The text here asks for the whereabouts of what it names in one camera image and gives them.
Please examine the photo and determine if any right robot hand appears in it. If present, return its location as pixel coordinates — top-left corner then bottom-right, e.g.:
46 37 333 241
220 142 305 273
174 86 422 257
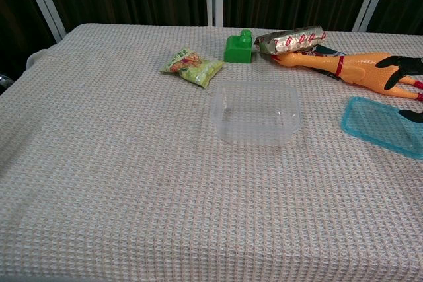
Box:
375 55 423 124

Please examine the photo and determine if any blue translucent plastic lid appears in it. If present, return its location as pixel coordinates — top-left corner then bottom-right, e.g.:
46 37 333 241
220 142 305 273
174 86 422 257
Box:
340 96 423 160

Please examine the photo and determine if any clear plastic container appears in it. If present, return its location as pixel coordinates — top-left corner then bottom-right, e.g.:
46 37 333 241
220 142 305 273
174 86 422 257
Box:
211 80 302 147

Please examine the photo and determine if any orange rubber chicken toy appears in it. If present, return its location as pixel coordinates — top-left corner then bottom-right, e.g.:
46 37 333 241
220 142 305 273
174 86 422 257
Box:
270 51 423 102

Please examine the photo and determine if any dark snack packet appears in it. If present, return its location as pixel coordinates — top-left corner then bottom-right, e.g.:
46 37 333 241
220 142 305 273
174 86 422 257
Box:
297 44 348 81

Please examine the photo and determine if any silver snack bar wrapper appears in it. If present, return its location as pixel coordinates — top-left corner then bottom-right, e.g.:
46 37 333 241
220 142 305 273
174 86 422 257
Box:
253 25 327 55

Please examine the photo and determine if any green toy block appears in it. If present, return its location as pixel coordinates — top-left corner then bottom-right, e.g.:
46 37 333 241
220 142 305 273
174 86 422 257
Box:
223 29 254 64

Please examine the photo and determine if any green snack bag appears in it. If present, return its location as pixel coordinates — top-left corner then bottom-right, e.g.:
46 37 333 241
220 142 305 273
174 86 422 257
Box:
160 46 225 90

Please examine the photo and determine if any beige waffle tablecloth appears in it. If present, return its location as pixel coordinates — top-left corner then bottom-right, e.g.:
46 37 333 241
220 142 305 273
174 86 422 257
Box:
0 23 423 282

